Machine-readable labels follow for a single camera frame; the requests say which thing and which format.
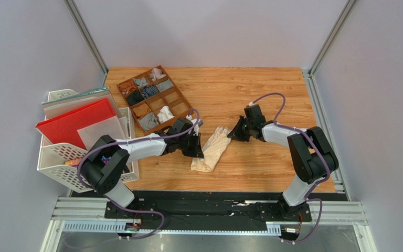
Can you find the grey rolled cloth top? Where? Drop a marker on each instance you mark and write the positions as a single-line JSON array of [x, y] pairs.
[[141, 82]]

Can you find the striped blue rolled cloth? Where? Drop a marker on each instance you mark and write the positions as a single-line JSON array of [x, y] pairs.
[[149, 91]]

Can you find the grey rolled cloth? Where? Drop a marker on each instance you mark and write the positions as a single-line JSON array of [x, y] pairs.
[[141, 82], [149, 121], [165, 85]]

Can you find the grey rolled cloth right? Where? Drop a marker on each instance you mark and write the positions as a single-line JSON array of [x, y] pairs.
[[165, 85]]

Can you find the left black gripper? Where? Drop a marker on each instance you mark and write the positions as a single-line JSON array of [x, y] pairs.
[[196, 150]]

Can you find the red folder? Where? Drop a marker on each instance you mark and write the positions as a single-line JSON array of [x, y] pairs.
[[64, 128]]

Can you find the orange rolled cloth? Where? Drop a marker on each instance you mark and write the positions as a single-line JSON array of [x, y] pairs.
[[127, 87], [141, 110]]

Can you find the translucent white folder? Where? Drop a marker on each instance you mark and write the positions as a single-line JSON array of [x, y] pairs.
[[116, 128]]

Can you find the white file rack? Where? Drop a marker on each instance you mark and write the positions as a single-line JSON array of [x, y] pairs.
[[52, 157]]

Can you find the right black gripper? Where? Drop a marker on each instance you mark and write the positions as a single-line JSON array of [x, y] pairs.
[[243, 129]]

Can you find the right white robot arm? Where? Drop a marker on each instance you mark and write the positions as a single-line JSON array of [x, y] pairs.
[[312, 156]]

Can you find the orange rolled cloth lower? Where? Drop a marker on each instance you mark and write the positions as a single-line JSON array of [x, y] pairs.
[[141, 110]]

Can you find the white slotted cable duct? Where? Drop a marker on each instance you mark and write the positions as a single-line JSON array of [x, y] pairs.
[[241, 227]]

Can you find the purple book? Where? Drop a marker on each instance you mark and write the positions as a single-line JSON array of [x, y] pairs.
[[73, 163]]

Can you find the orange rolled cloth top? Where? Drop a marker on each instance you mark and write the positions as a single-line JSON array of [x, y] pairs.
[[127, 87]]

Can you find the grey folder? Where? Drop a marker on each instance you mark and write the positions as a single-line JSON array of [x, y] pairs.
[[65, 100]]

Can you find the pink rolled cloth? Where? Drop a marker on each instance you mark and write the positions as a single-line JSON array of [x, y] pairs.
[[156, 74]]

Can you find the white underwear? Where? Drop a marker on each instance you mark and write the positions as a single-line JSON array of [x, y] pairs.
[[164, 114]]

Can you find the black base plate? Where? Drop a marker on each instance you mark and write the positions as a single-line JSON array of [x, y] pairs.
[[187, 206]]

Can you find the grey rolled cloth lower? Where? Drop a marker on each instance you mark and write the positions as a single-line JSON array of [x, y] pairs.
[[149, 121]]

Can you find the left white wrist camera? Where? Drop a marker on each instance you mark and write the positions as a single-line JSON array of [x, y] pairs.
[[197, 123]]

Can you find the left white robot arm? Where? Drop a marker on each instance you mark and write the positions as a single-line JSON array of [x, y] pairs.
[[106, 161]]

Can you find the black rolled cloth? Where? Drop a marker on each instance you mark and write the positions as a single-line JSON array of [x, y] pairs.
[[134, 97]]

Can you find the beige boxer shorts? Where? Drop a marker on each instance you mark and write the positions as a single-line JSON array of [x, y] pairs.
[[212, 150]]

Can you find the brown compartment organizer box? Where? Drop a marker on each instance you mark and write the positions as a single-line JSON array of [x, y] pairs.
[[173, 97]]

